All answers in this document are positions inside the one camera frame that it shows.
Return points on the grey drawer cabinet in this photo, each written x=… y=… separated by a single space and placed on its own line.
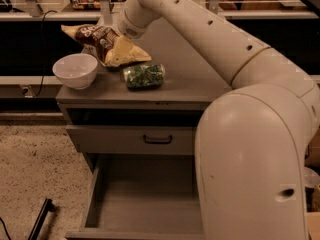
x=190 y=85

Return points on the green snack packet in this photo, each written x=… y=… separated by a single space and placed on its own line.
x=144 y=76

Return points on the open lower drawer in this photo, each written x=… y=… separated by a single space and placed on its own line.
x=141 y=197

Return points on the white bowl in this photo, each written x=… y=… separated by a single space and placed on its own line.
x=77 y=71

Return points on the black floor stand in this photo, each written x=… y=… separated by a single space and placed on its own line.
x=47 y=207

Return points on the brown chip bag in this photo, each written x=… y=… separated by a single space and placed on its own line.
x=112 y=49

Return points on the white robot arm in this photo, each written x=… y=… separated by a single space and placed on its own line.
x=250 y=143

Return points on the closed upper drawer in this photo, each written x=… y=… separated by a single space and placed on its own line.
x=129 y=139

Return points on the black drawer handle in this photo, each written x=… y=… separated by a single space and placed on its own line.
x=158 y=140

